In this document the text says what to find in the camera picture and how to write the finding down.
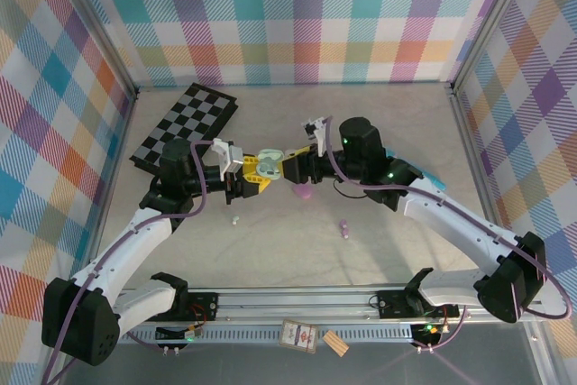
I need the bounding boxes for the mint green earbud case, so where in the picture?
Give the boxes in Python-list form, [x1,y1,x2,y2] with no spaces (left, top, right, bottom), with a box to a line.
[255,148,286,181]

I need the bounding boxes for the purple earbud case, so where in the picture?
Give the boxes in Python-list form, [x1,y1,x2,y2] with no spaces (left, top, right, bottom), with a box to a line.
[290,181,313,202]

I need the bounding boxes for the black grey folding chessboard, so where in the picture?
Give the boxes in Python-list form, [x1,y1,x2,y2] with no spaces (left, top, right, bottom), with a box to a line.
[129,82,240,177]

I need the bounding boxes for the teal toy microphone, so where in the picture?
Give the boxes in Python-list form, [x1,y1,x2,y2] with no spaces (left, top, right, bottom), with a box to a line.
[384,147,448,191]

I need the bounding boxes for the playing card box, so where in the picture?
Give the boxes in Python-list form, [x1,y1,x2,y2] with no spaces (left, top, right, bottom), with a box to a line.
[279,319,320,353]

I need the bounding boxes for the small black control board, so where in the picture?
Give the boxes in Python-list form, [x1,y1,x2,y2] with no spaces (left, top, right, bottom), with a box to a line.
[155,322,206,344]
[410,321,445,342]

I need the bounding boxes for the small wooden block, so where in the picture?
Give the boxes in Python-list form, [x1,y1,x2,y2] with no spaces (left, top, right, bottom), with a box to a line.
[322,330,351,358]

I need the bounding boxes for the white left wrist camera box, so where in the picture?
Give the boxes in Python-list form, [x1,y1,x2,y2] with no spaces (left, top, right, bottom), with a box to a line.
[210,137,245,179]

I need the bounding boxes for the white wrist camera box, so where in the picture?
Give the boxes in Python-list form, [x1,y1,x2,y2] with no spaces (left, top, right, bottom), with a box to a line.
[210,137,245,179]
[300,115,334,156]

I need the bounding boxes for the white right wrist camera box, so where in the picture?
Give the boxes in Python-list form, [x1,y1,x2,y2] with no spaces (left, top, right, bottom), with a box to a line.
[300,115,334,156]

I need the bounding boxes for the aluminium side rail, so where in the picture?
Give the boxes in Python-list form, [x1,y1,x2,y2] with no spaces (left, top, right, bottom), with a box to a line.
[85,87,140,271]
[448,85,513,242]

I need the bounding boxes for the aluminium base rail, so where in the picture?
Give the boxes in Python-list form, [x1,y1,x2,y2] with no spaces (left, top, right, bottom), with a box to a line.
[112,286,546,327]

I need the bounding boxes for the perforated metal cable duct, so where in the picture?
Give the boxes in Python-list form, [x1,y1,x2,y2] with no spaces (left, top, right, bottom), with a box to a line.
[121,326,416,344]

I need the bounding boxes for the aluminium frame post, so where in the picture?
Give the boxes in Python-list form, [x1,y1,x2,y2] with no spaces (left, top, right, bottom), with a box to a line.
[448,0,542,94]
[52,0,140,105]

